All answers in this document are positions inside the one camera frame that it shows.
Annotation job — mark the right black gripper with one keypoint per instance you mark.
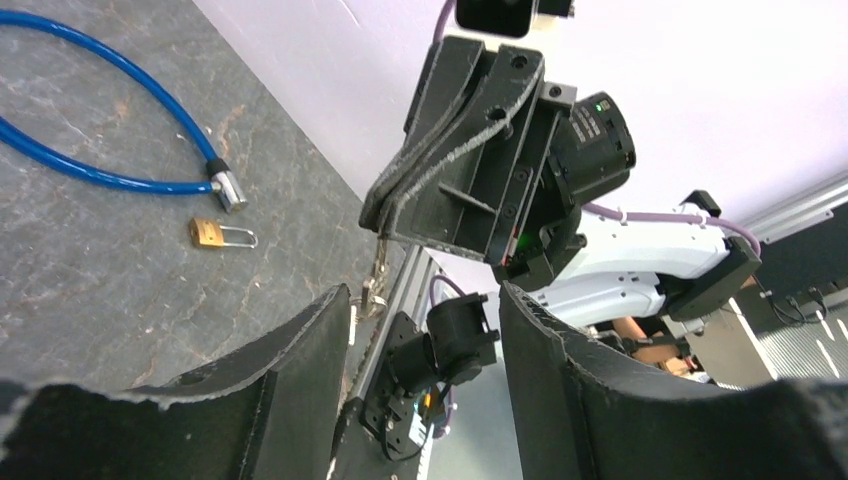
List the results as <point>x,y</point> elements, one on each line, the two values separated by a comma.
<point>495,168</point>

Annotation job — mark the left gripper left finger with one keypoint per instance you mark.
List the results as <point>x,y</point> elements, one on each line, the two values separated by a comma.
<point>264,411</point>

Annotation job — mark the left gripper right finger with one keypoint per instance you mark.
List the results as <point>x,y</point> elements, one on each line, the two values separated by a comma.
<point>582,410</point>

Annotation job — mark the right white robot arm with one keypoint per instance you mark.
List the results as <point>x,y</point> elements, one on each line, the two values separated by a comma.
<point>684,263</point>

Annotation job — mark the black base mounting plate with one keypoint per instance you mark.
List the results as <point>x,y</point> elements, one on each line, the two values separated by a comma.
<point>380,432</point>

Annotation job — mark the brass padlock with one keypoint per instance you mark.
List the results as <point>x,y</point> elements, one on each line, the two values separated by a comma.
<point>207,233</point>

